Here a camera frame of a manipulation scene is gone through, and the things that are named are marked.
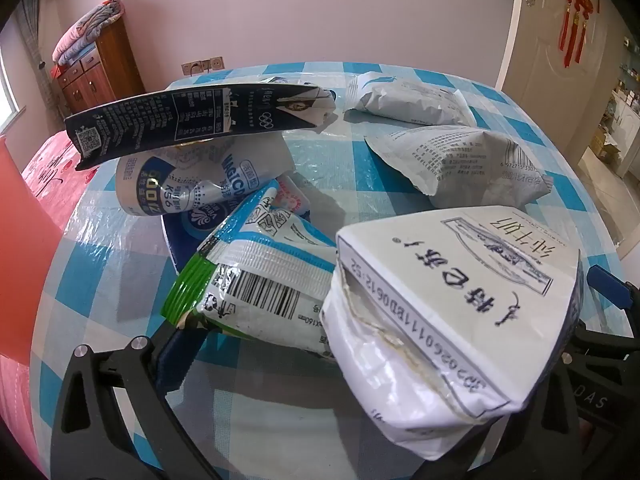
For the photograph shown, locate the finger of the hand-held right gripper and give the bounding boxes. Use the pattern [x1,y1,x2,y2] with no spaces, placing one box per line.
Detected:
[570,262,640,361]

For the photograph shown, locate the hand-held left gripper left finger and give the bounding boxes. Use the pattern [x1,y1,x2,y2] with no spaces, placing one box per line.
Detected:
[49,325,223,480]

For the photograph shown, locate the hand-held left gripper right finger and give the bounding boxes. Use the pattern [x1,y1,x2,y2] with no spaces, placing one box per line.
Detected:
[435,354,584,480]

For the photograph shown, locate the green white snack packet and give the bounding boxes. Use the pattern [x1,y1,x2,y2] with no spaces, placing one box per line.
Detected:
[165,180,341,361]

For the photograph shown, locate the blue tissue pack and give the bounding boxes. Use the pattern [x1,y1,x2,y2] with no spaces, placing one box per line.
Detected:
[161,175,313,276]

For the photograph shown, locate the white crushed milk carton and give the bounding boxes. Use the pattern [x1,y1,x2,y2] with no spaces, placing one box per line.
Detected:
[320,205,583,461]

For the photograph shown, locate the white pouch with blue mark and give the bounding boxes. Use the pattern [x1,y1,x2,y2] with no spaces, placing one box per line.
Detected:
[344,72,477,127]

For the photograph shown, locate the cardboard box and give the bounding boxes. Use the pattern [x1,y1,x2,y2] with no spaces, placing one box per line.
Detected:
[590,125,623,161]

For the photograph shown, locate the white blue cup packet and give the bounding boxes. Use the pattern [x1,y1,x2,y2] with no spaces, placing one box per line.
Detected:
[115,135,297,217]

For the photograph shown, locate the white pouch with black print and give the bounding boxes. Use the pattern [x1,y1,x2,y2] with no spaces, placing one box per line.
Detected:
[364,125,552,210]

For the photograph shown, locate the cream door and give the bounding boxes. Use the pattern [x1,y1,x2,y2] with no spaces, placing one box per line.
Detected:
[495,0,631,171]

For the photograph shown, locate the pink bed sheet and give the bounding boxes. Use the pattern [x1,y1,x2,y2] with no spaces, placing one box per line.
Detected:
[0,130,101,461]

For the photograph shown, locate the dark blue long carton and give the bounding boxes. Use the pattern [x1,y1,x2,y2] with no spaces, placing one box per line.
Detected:
[64,80,337,171]

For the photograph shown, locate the blue checkered tablecloth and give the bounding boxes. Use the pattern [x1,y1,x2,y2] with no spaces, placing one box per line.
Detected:
[37,62,621,480]

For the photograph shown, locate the red hanging ornament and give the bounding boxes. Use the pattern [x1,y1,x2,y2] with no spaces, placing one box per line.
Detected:
[557,0,603,68]

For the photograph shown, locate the brown wooden cabinet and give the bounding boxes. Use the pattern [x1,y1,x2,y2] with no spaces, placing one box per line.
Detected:
[54,20,147,116]

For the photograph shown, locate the window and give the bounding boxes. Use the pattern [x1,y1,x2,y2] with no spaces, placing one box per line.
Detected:
[0,50,26,136]

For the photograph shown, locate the folded patterned blankets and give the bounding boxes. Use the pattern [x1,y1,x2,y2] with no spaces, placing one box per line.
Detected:
[52,0,123,67]

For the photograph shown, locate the grey curtain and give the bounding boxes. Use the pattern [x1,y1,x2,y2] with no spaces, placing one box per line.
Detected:
[10,0,46,86]

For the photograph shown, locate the beige wall socket panel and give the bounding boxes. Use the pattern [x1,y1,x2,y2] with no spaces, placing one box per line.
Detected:
[181,56,226,76]

